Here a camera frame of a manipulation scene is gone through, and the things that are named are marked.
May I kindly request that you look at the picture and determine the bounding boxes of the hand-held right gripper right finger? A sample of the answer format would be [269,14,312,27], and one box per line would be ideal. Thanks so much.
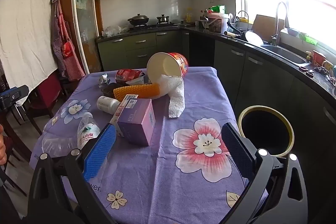
[221,123,309,224]

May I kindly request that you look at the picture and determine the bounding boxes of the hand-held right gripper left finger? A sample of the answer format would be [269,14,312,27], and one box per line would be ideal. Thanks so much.
[28,124,117,224]

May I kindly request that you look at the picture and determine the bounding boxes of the clear plastic water bottle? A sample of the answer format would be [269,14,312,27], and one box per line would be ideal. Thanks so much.
[77,112,102,150]

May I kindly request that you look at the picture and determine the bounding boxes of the black yellow-rimmed trash bin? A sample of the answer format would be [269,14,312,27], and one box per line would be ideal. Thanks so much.
[237,105,295,161]

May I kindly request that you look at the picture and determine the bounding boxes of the clear plastic container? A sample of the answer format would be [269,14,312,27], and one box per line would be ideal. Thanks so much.
[41,133,79,161]

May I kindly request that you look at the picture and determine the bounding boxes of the white pill bottle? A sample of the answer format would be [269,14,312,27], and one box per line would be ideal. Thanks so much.
[97,96,121,114]

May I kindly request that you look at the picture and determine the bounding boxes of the purple cardboard box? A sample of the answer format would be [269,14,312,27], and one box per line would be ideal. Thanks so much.
[117,98,156,146]

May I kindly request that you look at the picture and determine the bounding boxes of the small white pink carton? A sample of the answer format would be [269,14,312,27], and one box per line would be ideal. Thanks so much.
[110,94,139,136]

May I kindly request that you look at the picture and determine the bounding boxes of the orange foam net sleeve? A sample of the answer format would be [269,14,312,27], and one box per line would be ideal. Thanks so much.
[113,83,160,100]

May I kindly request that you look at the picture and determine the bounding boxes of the white wrapper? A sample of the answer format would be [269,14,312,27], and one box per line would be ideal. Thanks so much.
[98,74,111,88]

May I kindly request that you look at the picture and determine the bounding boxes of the white paper towel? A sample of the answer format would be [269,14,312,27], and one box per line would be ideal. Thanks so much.
[157,74,186,118]

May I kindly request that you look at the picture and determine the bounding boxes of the white toothpaste tube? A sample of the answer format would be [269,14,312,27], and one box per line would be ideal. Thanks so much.
[125,76,151,85]

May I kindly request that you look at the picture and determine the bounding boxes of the crushed red soda can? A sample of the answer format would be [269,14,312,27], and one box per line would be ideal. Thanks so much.
[115,69,146,83]

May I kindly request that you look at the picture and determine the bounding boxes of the red instant noodle cup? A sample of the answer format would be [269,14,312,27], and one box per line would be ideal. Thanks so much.
[146,52,189,88]

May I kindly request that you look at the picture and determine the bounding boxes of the person's left hand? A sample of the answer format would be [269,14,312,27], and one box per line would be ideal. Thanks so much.
[0,124,7,165]

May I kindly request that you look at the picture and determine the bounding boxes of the red chair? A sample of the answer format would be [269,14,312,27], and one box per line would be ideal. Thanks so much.
[26,73,66,133]

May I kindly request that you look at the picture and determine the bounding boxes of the purple floral tablecloth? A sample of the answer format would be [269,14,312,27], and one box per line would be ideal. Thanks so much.
[29,67,268,224]

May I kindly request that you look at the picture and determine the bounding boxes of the red checked apron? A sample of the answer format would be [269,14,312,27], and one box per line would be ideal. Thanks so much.
[51,0,86,82]

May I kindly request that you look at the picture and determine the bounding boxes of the white hanging cloth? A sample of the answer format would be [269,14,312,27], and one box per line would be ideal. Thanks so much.
[0,0,60,106]

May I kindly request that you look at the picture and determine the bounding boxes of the steel kitchen sink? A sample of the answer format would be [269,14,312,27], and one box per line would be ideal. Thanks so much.
[260,44,311,65]

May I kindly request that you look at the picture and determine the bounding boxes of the black stone countertop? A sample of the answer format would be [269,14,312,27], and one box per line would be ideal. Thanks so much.
[96,25,336,100]

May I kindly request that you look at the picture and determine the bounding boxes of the white plate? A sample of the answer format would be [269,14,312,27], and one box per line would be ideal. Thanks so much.
[244,31,264,46]

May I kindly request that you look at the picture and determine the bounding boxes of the green lower kitchen cabinets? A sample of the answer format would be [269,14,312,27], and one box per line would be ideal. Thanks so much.
[97,29,336,214]

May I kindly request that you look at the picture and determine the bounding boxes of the clear plastic bag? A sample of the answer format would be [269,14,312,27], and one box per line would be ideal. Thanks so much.
[102,25,130,38]

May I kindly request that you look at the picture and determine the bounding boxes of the wooden cutting board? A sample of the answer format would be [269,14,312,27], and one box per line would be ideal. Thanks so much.
[251,14,285,40]

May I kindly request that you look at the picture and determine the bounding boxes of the utensil holder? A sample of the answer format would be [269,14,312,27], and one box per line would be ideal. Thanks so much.
[227,11,249,30]

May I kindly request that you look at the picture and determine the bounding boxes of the white lidded bucket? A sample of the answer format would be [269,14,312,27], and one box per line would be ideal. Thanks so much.
[207,11,229,34]

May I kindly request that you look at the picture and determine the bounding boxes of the gas stove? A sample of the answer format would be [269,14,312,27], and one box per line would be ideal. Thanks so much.
[129,23,180,30]

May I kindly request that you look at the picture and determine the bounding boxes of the steel kitchen faucet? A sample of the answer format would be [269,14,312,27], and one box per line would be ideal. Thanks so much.
[271,1,289,46]

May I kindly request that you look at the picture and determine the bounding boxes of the black wok with lid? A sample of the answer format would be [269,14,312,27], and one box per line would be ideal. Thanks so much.
[127,13,150,26]

